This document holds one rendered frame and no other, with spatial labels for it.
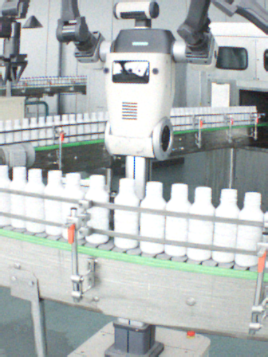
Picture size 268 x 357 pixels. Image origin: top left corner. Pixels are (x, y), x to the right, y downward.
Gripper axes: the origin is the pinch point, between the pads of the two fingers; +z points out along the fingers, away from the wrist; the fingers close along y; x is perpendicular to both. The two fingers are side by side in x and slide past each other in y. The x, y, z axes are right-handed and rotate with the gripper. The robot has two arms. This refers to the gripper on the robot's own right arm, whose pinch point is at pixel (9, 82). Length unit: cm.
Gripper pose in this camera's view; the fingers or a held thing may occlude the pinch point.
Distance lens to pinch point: 163.6
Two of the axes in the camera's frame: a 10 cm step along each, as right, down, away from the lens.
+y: -4.2, 1.7, -8.9
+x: 9.1, 1.0, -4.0
